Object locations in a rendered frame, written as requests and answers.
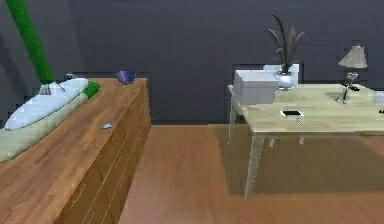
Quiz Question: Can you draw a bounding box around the small purple container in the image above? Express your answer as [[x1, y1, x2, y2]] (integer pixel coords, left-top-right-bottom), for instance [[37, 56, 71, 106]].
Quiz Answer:
[[115, 70, 137, 86]]

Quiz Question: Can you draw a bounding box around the brown wooden chest of drawers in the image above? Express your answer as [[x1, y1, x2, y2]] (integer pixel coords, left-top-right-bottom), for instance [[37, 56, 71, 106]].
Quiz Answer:
[[0, 77, 153, 224]]

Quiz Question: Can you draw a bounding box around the black phone with white rim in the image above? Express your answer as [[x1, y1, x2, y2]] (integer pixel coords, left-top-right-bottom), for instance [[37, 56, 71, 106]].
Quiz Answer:
[[280, 109, 304, 118]]

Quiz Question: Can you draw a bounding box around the dark plant in glass vase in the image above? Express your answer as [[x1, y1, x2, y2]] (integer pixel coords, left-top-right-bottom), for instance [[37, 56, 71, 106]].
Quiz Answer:
[[266, 14, 308, 92]]

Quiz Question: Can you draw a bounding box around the pale wooden table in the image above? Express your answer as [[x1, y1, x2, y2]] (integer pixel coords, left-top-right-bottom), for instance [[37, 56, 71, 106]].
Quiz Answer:
[[227, 82, 384, 201]]

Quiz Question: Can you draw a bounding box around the grey desk lamp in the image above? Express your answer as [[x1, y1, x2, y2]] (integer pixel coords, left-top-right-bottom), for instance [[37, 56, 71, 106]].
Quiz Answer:
[[335, 45, 368, 105]]

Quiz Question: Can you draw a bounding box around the pale green flat pad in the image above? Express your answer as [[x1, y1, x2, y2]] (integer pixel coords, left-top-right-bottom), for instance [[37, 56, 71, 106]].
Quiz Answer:
[[0, 92, 89, 164]]

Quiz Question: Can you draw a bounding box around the green pole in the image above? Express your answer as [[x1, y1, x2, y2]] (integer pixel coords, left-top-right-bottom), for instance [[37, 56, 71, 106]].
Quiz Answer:
[[5, 0, 101, 100]]

